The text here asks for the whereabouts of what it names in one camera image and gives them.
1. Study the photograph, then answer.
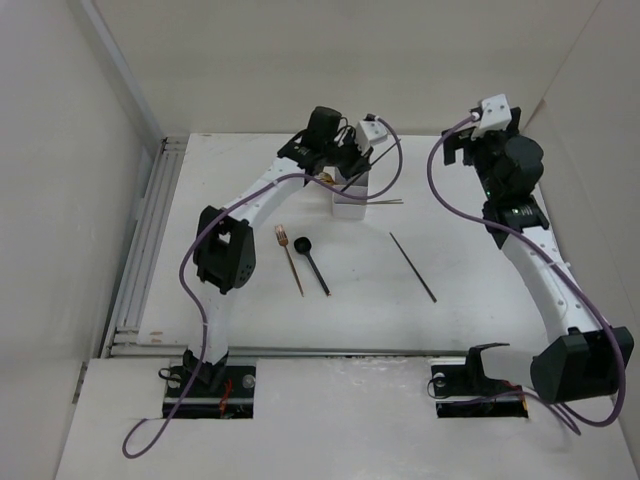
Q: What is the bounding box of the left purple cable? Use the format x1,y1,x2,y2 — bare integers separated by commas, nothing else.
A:
122,117,405,459

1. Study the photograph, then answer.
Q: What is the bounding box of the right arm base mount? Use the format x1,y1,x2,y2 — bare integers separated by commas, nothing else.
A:
427,343,529,419

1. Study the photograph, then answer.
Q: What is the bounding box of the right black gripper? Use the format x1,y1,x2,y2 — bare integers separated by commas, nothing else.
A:
443,126,521,201

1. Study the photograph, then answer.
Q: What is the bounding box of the aluminium rail front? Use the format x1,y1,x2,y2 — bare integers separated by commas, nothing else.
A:
226,347,467,362

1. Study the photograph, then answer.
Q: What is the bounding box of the black chopstick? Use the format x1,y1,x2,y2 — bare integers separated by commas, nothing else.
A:
341,142,400,192
389,232,438,304

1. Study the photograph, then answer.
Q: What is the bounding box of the white three-compartment container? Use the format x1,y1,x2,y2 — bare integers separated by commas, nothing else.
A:
331,173,369,221

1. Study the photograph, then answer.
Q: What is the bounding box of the gold green-handled fork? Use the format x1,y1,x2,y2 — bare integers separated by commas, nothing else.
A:
318,172,334,183

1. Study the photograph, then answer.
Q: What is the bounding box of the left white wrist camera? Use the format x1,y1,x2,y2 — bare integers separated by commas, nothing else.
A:
355,117,388,154

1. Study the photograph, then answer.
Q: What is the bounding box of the aluminium rail left side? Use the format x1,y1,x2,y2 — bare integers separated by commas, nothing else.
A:
98,136,188,358

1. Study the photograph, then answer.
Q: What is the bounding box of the purple cable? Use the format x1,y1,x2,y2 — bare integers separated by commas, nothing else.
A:
122,117,405,459
427,113,630,436

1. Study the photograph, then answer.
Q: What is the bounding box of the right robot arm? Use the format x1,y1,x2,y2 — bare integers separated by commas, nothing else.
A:
442,100,634,403

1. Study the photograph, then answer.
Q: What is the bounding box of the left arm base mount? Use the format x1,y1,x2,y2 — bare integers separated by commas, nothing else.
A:
158,365,257,420

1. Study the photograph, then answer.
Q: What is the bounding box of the black spoon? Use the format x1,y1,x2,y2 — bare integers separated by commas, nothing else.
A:
294,237,331,297

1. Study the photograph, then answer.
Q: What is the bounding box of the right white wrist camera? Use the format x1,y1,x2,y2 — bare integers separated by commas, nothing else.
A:
471,94,512,139

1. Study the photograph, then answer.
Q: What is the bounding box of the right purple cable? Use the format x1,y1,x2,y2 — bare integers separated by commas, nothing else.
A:
427,113,630,436

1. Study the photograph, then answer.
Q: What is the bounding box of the rose gold fork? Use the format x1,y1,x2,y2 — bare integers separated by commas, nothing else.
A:
274,225,304,296

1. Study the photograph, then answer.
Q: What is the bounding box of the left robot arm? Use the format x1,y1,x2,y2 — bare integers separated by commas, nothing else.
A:
179,106,375,397

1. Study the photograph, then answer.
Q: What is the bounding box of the aluminium rail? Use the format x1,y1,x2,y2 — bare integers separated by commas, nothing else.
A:
98,136,188,358
226,347,467,362

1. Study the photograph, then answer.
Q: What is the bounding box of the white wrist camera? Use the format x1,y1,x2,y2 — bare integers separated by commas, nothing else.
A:
471,94,512,139
355,117,388,154

